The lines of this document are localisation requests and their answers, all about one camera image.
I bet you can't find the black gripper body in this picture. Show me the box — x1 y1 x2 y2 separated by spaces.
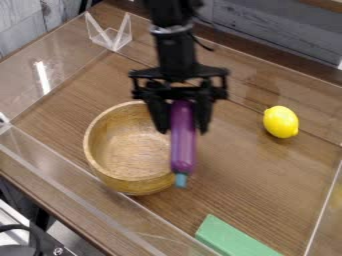
127 31 231 102

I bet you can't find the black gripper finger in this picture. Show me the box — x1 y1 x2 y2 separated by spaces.
146 94 170 134
195 93 213 134

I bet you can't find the purple toy eggplant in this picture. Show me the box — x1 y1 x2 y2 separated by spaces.
171 100 195 188

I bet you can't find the brown wooden bowl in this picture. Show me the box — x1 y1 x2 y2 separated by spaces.
83 101 175 196

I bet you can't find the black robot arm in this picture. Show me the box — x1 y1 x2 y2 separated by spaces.
129 0 230 134

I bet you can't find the yellow toy lemon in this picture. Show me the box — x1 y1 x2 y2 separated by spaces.
264 106 300 139

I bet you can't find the green block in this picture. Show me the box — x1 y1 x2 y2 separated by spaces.
195 214 284 256

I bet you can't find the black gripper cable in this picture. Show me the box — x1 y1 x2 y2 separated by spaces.
191 31 215 52

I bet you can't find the clear acrylic corner bracket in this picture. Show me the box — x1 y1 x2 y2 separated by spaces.
85 12 133 52

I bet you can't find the clear acrylic enclosure wall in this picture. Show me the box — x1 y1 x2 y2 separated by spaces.
0 17 342 256

